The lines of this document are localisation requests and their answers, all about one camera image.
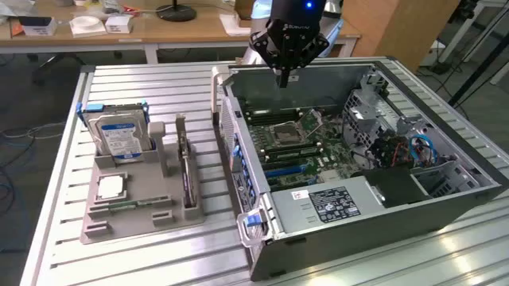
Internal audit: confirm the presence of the silver CPU chip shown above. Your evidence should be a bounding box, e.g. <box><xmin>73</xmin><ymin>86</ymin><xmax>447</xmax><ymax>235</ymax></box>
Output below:
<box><xmin>96</xmin><ymin>175</ymin><xmax>126</xmax><ymax>201</ymax></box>

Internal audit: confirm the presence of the grey power supply unit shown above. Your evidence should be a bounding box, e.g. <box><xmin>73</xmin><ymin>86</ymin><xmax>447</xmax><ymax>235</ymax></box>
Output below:
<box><xmin>269</xmin><ymin>175</ymin><xmax>386</xmax><ymax>235</ymax></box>

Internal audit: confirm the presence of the open black PC case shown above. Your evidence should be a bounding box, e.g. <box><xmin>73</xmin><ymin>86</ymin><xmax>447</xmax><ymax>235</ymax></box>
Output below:
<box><xmin>209</xmin><ymin>56</ymin><xmax>509</xmax><ymax>282</ymax></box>

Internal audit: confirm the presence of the grey plastic parts rack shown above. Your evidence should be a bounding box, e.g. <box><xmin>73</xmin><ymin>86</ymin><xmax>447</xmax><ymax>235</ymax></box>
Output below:
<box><xmin>78</xmin><ymin>120</ymin><xmax>207</xmax><ymax>245</ymax></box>

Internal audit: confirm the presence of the flat white box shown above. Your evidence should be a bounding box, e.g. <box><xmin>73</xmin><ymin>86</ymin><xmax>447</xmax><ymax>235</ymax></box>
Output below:
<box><xmin>219</xmin><ymin>13</ymin><xmax>252</xmax><ymax>37</ymax></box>

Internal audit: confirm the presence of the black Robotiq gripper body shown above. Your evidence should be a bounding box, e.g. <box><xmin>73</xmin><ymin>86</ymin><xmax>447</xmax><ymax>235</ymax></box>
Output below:
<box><xmin>264</xmin><ymin>0</ymin><xmax>324</xmax><ymax>70</ymax></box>

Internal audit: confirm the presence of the black plastic air shroud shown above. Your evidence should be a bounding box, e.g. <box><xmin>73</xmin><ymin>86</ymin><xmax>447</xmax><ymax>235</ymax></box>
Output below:
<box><xmin>363</xmin><ymin>166</ymin><xmax>432</xmax><ymax>208</ymax></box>

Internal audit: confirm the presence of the hard disk with blue bracket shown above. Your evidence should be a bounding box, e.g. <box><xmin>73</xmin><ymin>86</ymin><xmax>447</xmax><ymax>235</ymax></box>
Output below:
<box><xmin>74</xmin><ymin>101</ymin><xmax>156</xmax><ymax>164</ymax></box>

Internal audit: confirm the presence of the black office chair base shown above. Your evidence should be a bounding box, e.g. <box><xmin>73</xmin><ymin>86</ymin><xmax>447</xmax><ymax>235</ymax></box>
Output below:
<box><xmin>26</xmin><ymin>53</ymin><xmax>86</xmax><ymax>86</ymax></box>

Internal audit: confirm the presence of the white square tape holder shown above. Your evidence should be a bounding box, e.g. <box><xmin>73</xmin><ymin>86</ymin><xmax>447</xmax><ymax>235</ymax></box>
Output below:
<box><xmin>69</xmin><ymin>16</ymin><xmax>108</xmax><ymax>38</ymax></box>

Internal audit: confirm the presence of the metal socket cover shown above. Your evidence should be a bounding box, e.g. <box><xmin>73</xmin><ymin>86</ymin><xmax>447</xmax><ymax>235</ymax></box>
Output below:
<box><xmin>297</xmin><ymin>108</ymin><xmax>324</xmax><ymax>130</ymax></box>

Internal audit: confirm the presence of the blue expansion slot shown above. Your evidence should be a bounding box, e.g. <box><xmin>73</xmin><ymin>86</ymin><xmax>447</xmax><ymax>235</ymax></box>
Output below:
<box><xmin>264</xmin><ymin>165</ymin><xmax>303</xmax><ymax>179</ymax></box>

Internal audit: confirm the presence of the CPU socket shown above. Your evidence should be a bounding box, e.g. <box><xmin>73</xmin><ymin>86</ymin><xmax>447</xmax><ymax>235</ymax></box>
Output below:
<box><xmin>268</xmin><ymin>122</ymin><xmax>305</xmax><ymax>147</ymax></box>

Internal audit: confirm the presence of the white box with black top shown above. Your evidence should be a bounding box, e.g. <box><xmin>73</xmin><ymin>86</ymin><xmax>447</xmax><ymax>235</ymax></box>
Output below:
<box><xmin>17</xmin><ymin>16</ymin><xmax>58</xmax><ymax>36</ymax></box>

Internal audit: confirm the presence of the green motherboard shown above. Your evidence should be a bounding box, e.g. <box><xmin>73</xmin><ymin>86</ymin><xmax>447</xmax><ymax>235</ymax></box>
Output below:
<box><xmin>240</xmin><ymin>101</ymin><xmax>358</xmax><ymax>191</ymax></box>

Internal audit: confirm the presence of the green RAM stick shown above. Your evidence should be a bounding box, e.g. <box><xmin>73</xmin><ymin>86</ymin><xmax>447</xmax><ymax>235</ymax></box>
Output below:
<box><xmin>106</xmin><ymin>198</ymin><xmax>160</xmax><ymax>211</ymax></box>

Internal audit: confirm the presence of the black graphics card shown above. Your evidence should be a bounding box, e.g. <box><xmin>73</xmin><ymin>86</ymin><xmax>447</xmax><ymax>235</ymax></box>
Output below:
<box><xmin>173</xmin><ymin>113</ymin><xmax>199</xmax><ymax>209</ymax></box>

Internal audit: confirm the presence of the wooden desk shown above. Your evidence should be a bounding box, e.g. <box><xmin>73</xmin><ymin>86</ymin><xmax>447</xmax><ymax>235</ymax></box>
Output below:
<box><xmin>0</xmin><ymin>0</ymin><xmax>362</xmax><ymax>65</ymax></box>

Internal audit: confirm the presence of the perforated metal drive cage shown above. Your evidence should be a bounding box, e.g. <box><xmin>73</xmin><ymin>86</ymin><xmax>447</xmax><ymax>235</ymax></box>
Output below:
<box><xmin>340</xmin><ymin>88</ymin><xmax>402</xmax><ymax>144</ymax></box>

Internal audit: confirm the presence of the wooden cabinet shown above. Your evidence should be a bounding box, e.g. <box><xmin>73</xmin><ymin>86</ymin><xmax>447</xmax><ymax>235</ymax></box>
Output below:
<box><xmin>340</xmin><ymin>0</ymin><xmax>462</xmax><ymax>74</ymax></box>

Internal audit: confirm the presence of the blue disk wire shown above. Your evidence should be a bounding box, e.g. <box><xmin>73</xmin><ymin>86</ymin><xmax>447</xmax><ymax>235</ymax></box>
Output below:
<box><xmin>408</xmin><ymin>133</ymin><xmax>438</xmax><ymax>167</ymax></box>

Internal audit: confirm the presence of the black round lamp base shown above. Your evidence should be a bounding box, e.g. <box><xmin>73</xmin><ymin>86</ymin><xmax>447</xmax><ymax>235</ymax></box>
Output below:
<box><xmin>153</xmin><ymin>0</ymin><xmax>197</xmax><ymax>22</ymax></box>

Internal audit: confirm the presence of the black labelled RAM stick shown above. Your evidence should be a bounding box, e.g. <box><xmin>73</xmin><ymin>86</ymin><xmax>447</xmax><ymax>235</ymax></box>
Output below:
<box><xmin>264</xmin><ymin>145</ymin><xmax>321</xmax><ymax>161</ymax></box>

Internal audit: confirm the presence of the white labelled cardboard box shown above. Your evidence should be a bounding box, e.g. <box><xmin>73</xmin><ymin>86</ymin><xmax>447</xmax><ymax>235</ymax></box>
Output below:
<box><xmin>104</xmin><ymin>15</ymin><xmax>134</xmax><ymax>34</ymax></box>

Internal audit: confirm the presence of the grey metal disk bay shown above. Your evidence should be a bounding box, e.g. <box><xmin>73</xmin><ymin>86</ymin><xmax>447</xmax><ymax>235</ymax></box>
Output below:
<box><xmin>408</xmin><ymin>160</ymin><xmax>484</xmax><ymax>197</ymax></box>

